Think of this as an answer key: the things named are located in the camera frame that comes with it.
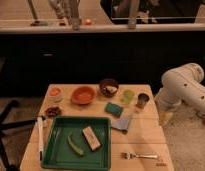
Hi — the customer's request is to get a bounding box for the white block eraser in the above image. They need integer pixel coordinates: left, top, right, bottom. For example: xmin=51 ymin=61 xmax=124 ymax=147
xmin=82 ymin=126 xmax=101 ymax=151

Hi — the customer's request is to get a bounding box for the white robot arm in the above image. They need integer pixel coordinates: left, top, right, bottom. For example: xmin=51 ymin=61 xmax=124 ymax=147
xmin=155 ymin=63 xmax=205 ymax=126

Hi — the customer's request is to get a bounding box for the dark metal cup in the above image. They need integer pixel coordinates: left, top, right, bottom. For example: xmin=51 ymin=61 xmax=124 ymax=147
xmin=136 ymin=93 xmax=149 ymax=109

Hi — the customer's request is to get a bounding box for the green plastic cup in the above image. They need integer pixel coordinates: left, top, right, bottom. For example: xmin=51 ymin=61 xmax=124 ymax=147
xmin=123 ymin=90 xmax=134 ymax=105

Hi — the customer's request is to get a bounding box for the grey folded cloth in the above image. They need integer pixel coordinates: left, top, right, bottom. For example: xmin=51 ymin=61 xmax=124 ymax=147
xmin=111 ymin=114 xmax=133 ymax=134

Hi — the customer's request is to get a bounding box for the teal sponge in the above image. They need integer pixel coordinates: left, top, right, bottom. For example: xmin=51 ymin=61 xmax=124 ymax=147
xmin=105 ymin=102 xmax=123 ymax=117

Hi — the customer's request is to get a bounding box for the silver fork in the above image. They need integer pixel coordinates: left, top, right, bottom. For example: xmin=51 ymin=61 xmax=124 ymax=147
xmin=121 ymin=152 xmax=158 ymax=159

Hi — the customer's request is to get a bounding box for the dark brown bowl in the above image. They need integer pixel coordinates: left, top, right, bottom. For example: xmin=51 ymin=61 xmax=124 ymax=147
xmin=99 ymin=79 xmax=119 ymax=98

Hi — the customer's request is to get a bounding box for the orange bowl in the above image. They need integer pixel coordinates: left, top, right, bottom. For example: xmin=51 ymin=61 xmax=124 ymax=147
xmin=71 ymin=86 xmax=95 ymax=105

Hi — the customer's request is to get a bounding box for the green cucumber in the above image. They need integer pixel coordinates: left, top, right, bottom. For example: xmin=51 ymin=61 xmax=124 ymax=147
xmin=67 ymin=132 xmax=84 ymax=156

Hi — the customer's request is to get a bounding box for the small dish of nuts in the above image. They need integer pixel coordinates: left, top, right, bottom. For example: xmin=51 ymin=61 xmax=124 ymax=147
xmin=45 ymin=106 xmax=62 ymax=117

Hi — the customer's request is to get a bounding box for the green plastic tray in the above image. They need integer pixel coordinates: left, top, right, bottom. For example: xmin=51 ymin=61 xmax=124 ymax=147
xmin=41 ymin=116 xmax=111 ymax=171

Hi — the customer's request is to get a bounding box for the small orange-filled cup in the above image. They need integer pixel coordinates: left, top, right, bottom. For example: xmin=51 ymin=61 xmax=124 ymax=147
xmin=49 ymin=87 xmax=62 ymax=102

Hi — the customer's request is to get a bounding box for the white marker pen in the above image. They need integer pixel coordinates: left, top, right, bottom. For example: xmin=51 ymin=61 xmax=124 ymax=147
xmin=37 ymin=116 xmax=44 ymax=161

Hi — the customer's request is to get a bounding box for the dark cabinet counter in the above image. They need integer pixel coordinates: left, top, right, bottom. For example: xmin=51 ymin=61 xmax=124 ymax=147
xmin=0 ymin=25 xmax=205 ymax=97

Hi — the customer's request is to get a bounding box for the black chair base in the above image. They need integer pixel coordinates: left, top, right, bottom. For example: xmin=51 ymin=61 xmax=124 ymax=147
xmin=0 ymin=100 xmax=36 ymax=171

